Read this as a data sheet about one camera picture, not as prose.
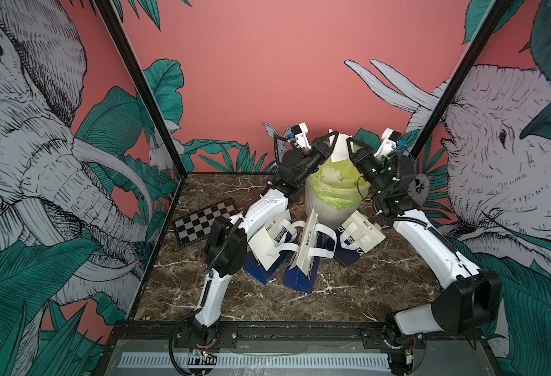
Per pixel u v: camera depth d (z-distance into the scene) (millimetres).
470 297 424
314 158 685
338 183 1001
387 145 634
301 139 709
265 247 707
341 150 707
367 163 633
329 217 929
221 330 753
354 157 626
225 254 528
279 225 749
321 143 663
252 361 701
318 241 770
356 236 750
